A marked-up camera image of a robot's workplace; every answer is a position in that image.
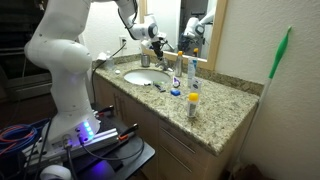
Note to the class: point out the wood framed wall mirror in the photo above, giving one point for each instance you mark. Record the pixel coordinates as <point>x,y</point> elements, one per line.
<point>186,26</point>

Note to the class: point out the white wall outlet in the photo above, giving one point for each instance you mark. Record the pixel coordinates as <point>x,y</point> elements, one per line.
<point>123,42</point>

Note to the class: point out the white bottle yellow cap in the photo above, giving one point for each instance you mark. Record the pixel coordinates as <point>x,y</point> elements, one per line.
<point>192,105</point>

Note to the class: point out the black cart platform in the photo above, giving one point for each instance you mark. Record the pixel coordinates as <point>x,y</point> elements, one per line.
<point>130,156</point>

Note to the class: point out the crumpled white tissue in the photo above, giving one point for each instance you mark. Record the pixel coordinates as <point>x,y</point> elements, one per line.
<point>102,56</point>

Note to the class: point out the clear plastic water bottle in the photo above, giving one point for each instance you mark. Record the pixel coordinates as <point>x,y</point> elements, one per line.
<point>109,60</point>

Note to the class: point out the metal cup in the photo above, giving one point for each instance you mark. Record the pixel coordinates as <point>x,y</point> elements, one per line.
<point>145,60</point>

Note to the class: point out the white oval sink basin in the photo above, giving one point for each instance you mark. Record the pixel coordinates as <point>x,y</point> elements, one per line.
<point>145,76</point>

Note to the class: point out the blue toothbrush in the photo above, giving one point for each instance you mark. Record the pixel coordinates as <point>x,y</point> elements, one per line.
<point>160,88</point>

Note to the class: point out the white round object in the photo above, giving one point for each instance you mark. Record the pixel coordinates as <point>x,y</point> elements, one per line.
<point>55,172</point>

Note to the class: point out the white contact lens case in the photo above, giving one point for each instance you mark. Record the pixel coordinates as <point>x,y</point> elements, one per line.
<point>117,71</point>

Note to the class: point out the small blue container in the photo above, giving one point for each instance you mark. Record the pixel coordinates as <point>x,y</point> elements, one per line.
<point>175,92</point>

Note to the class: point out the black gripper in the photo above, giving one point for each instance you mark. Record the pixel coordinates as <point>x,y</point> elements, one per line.
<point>158,41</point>

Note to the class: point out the black orange clamp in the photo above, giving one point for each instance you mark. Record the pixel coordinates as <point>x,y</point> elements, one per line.
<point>129,131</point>
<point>106,110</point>

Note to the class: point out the chrome faucet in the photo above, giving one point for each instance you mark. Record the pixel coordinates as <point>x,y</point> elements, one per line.
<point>164,64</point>

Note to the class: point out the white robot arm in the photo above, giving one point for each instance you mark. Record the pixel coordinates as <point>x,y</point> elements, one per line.
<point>66,66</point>

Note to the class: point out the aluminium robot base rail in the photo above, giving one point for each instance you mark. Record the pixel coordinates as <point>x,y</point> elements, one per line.
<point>96,141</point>

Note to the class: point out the wooden vanity cabinet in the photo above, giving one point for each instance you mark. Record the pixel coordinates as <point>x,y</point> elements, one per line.
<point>143,123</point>

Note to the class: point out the tall white blue tube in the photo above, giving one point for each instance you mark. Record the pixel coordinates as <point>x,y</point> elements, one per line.
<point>192,71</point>

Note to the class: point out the silver bottle orange cap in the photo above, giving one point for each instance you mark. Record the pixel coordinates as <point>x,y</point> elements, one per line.
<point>178,65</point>

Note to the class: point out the purple white toothpaste tube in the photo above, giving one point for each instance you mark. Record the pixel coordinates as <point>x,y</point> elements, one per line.
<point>176,81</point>

